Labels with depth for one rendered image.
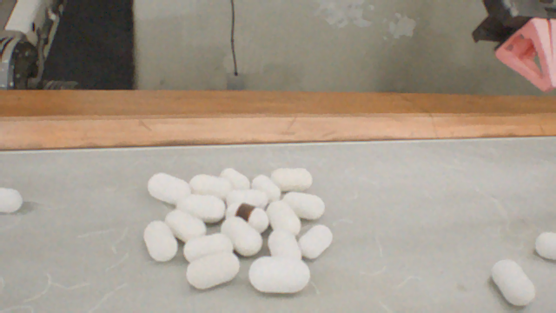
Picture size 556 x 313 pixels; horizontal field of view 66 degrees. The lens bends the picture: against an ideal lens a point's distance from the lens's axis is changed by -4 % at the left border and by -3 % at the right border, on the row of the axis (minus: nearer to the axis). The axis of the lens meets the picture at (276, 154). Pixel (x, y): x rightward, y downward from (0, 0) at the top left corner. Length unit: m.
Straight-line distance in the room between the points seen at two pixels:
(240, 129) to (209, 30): 1.92
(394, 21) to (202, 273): 2.58
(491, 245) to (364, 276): 0.12
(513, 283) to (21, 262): 0.32
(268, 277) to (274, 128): 0.25
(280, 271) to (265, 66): 2.25
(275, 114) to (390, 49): 2.34
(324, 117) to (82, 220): 0.29
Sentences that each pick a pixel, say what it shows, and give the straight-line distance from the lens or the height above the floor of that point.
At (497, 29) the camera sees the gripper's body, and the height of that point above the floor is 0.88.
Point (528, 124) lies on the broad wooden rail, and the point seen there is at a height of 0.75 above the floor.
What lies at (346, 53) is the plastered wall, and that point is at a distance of 2.67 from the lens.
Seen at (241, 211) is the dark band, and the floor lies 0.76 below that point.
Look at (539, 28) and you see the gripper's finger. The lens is 0.58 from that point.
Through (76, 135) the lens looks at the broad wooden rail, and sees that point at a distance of 0.47.
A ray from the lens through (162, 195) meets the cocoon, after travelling 0.36.
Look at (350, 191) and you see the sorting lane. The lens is 0.41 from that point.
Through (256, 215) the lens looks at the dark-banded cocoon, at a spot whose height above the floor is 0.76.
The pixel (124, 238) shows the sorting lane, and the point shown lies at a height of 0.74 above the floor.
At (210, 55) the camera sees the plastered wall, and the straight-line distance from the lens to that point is 2.41.
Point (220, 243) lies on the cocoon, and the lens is 0.30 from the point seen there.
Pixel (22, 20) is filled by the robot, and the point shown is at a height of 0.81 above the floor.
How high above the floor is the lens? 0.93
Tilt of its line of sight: 25 degrees down
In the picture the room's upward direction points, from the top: 7 degrees clockwise
